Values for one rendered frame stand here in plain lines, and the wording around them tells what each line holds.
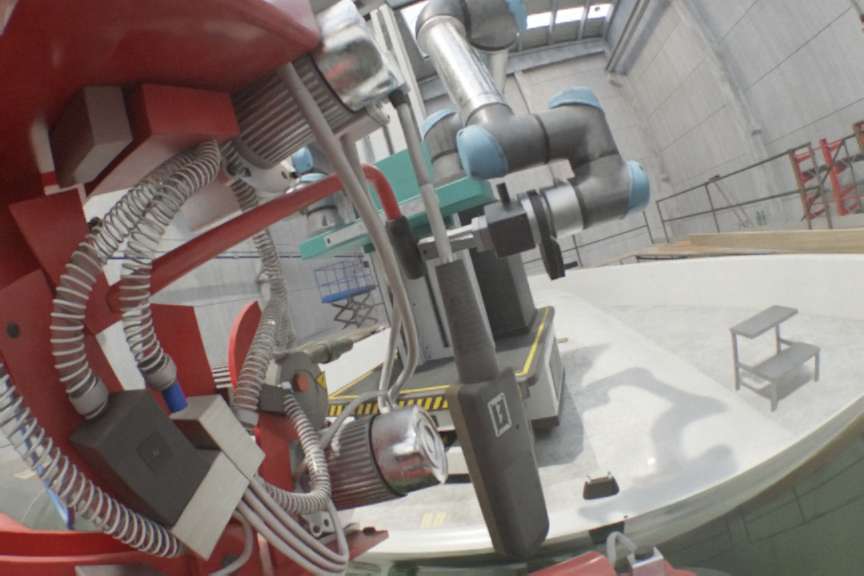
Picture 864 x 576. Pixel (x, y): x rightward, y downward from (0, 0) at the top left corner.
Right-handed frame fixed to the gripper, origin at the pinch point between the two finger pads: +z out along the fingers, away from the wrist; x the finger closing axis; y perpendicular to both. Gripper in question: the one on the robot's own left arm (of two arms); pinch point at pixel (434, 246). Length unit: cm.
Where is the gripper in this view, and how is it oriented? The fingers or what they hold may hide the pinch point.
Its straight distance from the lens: 50.4
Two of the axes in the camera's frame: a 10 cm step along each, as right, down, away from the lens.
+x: -1.2, 2.8, -9.5
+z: -9.4, 2.8, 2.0
